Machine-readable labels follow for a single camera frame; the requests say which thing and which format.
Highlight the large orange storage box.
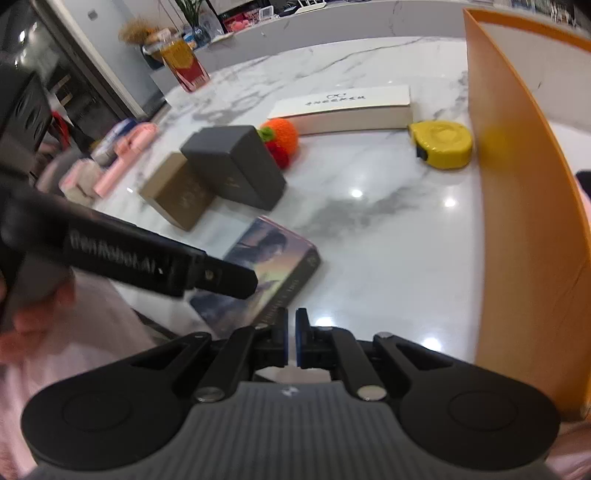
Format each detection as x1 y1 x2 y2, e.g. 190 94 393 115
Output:
464 8 590 419

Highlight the orange crochet fruit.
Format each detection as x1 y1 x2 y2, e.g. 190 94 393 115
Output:
257 118 300 170

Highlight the dried flower vase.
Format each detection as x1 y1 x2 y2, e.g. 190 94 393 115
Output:
118 17 177 71

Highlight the dark grey box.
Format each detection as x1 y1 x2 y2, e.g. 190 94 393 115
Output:
180 125 287 211

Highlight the potted green plant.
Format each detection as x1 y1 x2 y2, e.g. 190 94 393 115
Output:
175 0 204 30

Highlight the person's left hand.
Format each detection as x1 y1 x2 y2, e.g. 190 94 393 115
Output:
0 276 75 365

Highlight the brown cardboard box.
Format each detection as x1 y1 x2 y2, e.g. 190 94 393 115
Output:
139 152 215 232

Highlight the yellow tape measure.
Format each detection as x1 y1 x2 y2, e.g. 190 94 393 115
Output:
408 120 473 170

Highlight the pink selfie stick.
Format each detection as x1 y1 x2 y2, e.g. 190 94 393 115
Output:
93 122 158 198

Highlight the long white box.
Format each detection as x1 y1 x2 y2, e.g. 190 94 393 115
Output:
267 85 414 135

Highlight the blue white small box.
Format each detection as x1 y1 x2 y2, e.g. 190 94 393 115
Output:
90 118 137 167

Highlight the orange drink bottle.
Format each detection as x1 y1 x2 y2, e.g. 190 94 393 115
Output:
160 38 209 93

